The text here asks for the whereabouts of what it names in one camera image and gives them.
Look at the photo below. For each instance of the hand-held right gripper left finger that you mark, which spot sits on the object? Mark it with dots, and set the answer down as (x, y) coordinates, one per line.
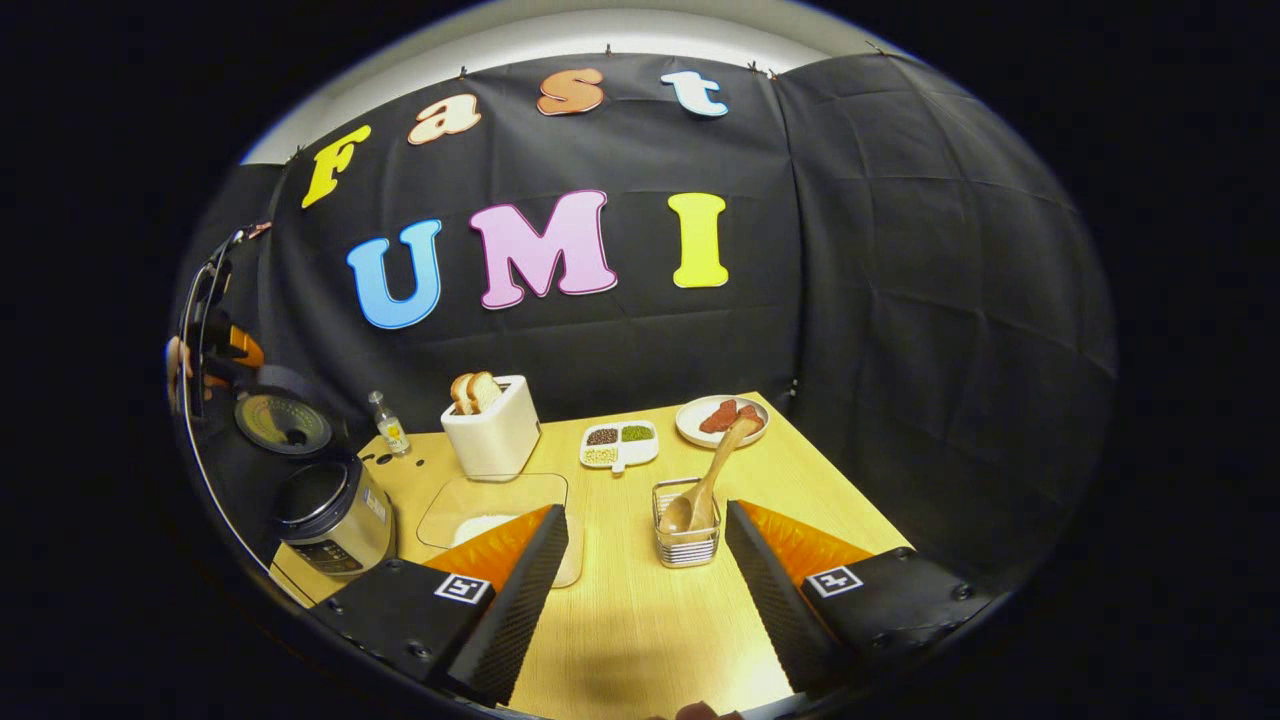
(510, 610)

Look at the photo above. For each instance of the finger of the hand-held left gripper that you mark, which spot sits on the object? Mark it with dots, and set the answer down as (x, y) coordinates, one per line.
(247, 352)

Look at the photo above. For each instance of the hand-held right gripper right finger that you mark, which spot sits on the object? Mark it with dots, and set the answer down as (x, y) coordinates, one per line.
(775, 610)

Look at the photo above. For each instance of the dark grey rice cooker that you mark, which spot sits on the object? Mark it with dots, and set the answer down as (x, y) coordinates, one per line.
(340, 520)

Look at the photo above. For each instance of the pink clip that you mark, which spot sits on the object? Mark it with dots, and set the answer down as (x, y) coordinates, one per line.
(258, 230)

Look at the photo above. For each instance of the clear glass tray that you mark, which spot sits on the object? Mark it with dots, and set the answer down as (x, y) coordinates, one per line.
(480, 495)

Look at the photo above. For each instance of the small clear bottle yellow label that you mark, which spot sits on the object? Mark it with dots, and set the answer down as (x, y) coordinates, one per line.
(391, 430)

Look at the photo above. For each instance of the white toaster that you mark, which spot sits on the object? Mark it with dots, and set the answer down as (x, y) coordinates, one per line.
(495, 445)

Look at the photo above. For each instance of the white divided dish of grains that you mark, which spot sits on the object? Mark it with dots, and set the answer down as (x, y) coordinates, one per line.
(625, 452)

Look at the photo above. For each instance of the red meat slice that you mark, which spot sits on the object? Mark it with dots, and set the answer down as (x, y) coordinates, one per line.
(752, 415)
(718, 416)

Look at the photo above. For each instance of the white round plate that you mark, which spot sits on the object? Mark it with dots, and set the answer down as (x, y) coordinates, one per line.
(690, 425)

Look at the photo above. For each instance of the toast slice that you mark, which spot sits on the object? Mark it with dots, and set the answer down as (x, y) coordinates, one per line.
(485, 390)
(460, 392)

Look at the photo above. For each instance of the black backdrop cloth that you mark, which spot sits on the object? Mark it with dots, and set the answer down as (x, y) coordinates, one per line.
(900, 250)

